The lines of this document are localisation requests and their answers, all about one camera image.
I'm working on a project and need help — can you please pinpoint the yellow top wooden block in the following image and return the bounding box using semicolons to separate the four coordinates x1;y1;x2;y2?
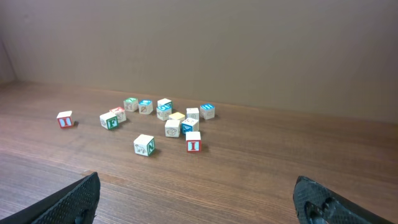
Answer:
169;112;185;121

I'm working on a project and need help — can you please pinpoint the blue side picture block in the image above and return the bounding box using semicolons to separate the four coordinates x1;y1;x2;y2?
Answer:
187;108;200;120

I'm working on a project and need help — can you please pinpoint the blue D wooden block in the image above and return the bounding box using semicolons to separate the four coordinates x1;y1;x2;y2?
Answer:
157;105;172;121

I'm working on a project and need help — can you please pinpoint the blue top block right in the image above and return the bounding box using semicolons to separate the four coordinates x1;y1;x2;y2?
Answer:
200;103;215;119

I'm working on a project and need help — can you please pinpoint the green N wooden block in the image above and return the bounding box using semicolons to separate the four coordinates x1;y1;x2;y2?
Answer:
133;134;155;157

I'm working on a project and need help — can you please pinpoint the plain top wooden block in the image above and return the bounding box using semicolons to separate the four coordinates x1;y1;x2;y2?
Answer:
157;98;173;108

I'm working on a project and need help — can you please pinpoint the blue top block left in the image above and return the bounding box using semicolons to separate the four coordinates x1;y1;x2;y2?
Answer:
138;100;153;114

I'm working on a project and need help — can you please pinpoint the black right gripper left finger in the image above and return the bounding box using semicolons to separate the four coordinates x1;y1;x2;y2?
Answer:
1;172;101;224

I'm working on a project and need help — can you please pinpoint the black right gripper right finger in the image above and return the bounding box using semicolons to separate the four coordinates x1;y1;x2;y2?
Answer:
293;175;392;224

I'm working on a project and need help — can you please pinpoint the red I block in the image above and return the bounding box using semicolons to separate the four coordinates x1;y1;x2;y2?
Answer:
185;131;201;152
57;111;74;129

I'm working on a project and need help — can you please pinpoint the red V wooden block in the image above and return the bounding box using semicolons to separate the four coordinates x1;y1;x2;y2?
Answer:
110;107;127;123

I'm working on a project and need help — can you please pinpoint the green F wooden block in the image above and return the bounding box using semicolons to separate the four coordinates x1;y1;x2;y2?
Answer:
99;112;119;130

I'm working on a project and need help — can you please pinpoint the green top wooden block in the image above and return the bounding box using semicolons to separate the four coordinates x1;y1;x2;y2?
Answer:
123;98;139;112

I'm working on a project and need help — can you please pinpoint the plain picture wooden block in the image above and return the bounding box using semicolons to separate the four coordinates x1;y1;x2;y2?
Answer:
165;119;180;138

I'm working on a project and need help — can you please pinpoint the blue X side block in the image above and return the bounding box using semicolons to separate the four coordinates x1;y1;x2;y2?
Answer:
181;118;199;134

